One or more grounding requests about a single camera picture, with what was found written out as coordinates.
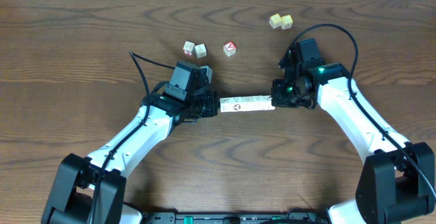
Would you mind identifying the white block red bottom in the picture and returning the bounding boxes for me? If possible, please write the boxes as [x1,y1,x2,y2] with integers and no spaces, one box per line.
[183,41,195,56]

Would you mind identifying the white block with oval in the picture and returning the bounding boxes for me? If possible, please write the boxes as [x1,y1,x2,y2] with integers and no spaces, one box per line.
[230,97,242,112]

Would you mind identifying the yellow block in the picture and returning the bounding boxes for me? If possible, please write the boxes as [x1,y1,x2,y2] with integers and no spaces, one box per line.
[281,14,294,29]
[269,14,283,29]

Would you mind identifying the white block blue edge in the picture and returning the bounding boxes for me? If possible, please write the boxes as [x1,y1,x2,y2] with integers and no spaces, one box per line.
[264,96,275,110]

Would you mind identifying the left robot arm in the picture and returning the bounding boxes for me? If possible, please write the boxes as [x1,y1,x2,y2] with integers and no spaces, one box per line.
[41,61,219,223]

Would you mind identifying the yellow block right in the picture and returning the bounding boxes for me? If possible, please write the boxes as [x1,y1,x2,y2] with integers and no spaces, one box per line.
[281,14,294,29]

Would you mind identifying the white dragonfly block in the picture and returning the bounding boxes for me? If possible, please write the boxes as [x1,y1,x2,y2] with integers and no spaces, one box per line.
[220,97,232,112]

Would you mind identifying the yellow block left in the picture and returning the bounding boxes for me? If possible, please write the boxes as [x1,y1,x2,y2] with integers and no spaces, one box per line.
[269,14,283,29]

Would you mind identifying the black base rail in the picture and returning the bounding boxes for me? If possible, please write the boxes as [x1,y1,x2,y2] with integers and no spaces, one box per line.
[141,208,331,224]

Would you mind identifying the plain white block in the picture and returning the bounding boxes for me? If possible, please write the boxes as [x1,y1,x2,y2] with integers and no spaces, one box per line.
[253,95,264,110]

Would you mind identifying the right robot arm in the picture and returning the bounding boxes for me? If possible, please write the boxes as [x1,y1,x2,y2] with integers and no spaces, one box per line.
[272,39,435,223]

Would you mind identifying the red letter block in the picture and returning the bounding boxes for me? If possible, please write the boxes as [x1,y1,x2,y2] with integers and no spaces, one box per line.
[223,41,237,57]

